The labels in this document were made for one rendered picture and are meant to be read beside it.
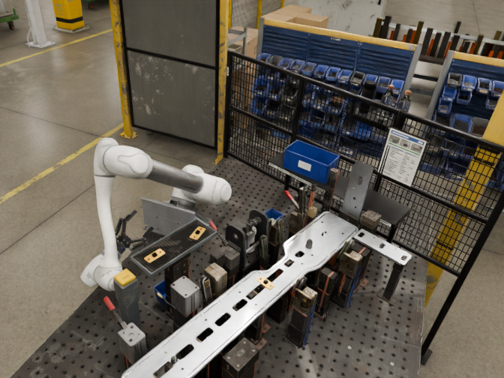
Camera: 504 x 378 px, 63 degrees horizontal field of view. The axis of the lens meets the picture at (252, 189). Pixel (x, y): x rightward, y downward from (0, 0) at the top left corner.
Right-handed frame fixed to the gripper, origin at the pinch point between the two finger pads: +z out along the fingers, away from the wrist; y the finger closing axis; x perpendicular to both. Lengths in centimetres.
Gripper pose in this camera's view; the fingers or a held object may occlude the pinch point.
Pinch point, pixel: (142, 220)
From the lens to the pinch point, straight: 226.2
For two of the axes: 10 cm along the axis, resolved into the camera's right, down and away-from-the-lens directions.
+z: 6.0, -7.2, 3.5
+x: 6.1, 1.2, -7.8
